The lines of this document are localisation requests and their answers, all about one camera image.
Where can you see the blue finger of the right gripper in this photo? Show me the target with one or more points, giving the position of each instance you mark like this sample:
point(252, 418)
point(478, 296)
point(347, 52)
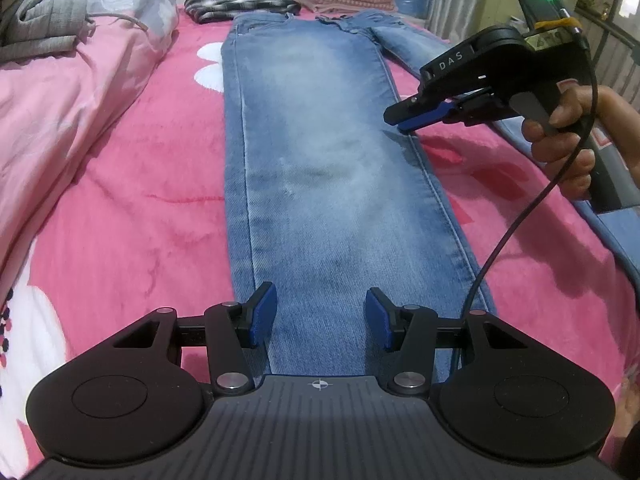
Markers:
point(427, 118)
point(413, 106)

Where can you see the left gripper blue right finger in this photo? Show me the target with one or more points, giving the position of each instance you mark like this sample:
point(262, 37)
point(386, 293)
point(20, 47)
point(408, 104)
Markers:
point(410, 333)

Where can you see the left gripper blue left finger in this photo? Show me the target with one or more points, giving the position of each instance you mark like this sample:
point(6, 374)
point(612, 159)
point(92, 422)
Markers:
point(232, 327)

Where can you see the blue denim jeans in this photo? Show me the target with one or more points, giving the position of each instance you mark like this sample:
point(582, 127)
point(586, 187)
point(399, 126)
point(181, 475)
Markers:
point(326, 201)

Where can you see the pink floral bed blanket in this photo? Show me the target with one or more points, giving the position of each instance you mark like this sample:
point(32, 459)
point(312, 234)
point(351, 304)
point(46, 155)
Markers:
point(142, 225)

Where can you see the black white plaid garment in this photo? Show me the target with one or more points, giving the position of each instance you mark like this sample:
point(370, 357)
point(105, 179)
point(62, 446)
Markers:
point(213, 11)

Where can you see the pink grey floral duvet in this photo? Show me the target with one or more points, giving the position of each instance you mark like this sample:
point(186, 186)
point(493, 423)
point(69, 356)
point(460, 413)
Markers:
point(53, 108)

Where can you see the grey knit garment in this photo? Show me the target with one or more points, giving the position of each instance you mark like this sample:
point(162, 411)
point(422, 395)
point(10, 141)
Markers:
point(34, 28)

